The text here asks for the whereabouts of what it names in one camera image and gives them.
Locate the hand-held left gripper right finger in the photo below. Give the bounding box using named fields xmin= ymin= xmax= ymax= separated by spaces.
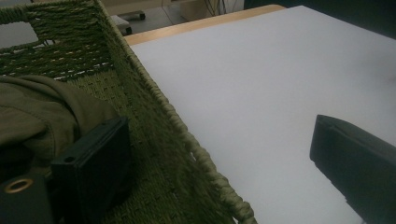
xmin=309 ymin=114 xmax=396 ymax=224

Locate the bundle of desk cables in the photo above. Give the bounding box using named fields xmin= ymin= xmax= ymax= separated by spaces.
xmin=204 ymin=0 xmax=228 ymax=17

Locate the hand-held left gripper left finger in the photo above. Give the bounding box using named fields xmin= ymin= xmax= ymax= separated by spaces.
xmin=50 ymin=116 xmax=133 ymax=224

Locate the white table mat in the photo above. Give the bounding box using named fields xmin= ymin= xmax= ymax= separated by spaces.
xmin=129 ymin=5 xmax=396 ymax=224

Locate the olive green cloth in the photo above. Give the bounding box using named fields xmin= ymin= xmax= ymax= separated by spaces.
xmin=0 ymin=74 xmax=120 ymax=188

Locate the green woven basket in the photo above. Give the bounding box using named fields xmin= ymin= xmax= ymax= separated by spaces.
xmin=0 ymin=0 xmax=259 ymax=224

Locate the black bar-shaped object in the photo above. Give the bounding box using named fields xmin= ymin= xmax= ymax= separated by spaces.
xmin=118 ymin=9 xmax=147 ymax=22

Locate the grey block-shaped object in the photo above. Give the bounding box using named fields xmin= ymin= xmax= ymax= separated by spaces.
xmin=110 ymin=14 xmax=134 ymax=35

